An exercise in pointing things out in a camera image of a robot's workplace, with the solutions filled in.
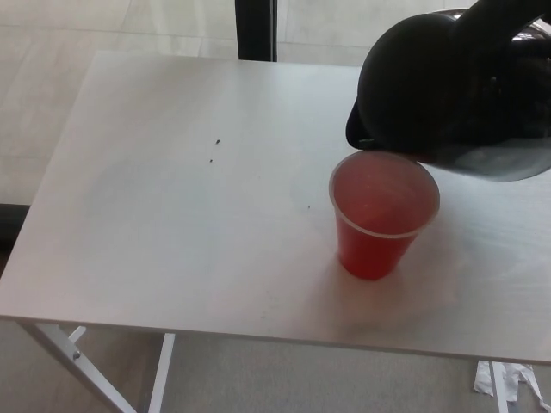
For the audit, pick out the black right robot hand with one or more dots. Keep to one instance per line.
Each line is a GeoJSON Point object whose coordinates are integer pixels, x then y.
{"type": "Point", "coordinates": [531, 30]}

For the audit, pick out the black electric kettle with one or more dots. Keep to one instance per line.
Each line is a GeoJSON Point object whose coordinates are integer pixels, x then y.
{"type": "Point", "coordinates": [426, 86]}

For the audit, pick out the black vertical pillar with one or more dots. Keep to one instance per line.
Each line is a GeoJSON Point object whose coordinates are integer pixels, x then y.
{"type": "Point", "coordinates": [256, 30]}

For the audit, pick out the red plastic cup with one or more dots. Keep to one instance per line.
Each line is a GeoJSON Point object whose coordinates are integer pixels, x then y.
{"type": "Point", "coordinates": [366, 254]}

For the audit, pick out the crumpled white paper scrap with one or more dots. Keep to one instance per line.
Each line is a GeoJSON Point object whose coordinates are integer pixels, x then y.
{"type": "Point", "coordinates": [516, 374]}

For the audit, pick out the white straight table leg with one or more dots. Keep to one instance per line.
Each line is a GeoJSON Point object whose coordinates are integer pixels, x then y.
{"type": "Point", "coordinates": [161, 370]}
{"type": "Point", "coordinates": [500, 402]}

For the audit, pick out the white diagonal table leg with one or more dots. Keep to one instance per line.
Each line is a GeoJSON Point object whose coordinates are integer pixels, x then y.
{"type": "Point", "coordinates": [84, 372]}

